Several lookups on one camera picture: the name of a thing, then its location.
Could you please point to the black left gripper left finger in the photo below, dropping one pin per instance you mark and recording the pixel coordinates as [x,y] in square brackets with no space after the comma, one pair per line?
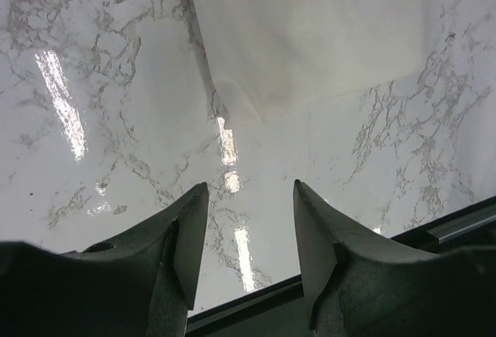
[141,282]

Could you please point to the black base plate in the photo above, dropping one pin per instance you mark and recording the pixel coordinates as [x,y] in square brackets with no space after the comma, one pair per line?
[279,310]

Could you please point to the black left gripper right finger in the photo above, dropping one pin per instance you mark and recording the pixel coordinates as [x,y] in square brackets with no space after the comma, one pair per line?
[359,283]

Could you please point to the white Coca-Cola t-shirt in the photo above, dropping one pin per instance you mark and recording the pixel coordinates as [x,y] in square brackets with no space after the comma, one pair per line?
[269,57]

